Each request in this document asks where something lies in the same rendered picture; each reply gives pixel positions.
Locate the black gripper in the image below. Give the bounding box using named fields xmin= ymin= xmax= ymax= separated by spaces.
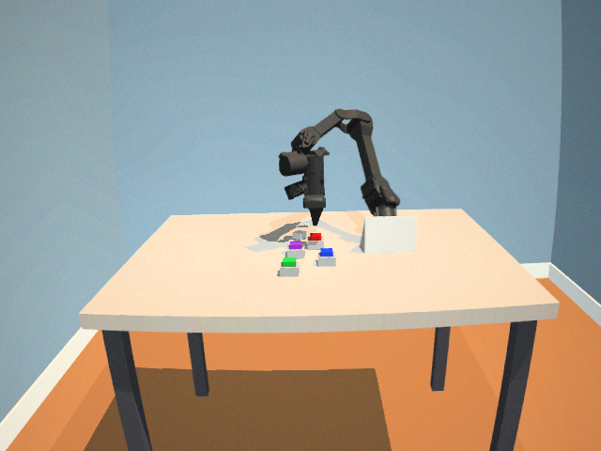
xmin=303 ymin=172 xmax=326 ymax=226

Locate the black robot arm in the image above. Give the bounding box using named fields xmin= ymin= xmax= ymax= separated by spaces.
xmin=278 ymin=109 xmax=400 ymax=217

